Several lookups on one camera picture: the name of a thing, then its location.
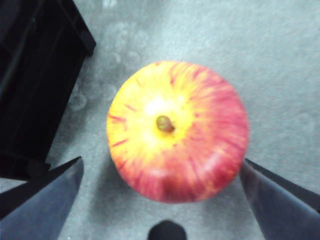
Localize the red yellow apple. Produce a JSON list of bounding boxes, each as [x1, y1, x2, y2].
[[106, 60, 251, 204]]

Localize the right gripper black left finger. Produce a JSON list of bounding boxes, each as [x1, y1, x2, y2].
[[0, 156, 84, 240]]

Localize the black plate rack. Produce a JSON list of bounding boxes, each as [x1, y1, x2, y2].
[[0, 0, 97, 182]]

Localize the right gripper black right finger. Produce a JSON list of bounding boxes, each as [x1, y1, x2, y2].
[[239, 159, 320, 240]]

